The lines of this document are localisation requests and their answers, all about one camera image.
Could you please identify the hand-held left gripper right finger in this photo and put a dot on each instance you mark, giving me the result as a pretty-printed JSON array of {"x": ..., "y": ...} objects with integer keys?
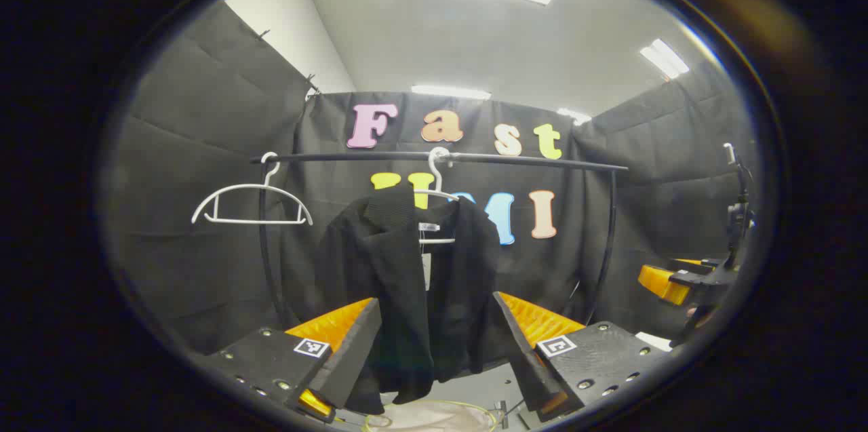
[{"x": 522, "y": 350}]

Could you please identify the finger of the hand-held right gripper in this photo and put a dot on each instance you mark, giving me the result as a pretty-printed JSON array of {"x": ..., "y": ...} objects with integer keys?
[{"x": 661, "y": 283}]

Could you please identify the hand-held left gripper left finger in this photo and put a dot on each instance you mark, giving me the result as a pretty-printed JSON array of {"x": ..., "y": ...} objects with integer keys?
[{"x": 349, "y": 357}]

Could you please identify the black jacket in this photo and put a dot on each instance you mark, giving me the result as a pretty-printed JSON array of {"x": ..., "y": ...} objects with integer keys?
[{"x": 393, "y": 269}]

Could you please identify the beige laundry hamper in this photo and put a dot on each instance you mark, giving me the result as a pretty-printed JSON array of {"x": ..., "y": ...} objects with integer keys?
[{"x": 434, "y": 416}]

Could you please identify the white clothes hanger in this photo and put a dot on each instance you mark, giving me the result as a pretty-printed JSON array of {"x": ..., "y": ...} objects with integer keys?
[
  {"x": 438, "y": 181},
  {"x": 251, "y": 221}
]

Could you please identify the black clothes rack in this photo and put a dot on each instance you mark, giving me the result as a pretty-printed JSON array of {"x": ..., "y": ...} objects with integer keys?
[{"x": 529, "y": 160}]

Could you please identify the black backdrop cloth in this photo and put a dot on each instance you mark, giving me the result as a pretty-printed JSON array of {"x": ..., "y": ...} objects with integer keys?
[{"x": 203, "y": 120}]

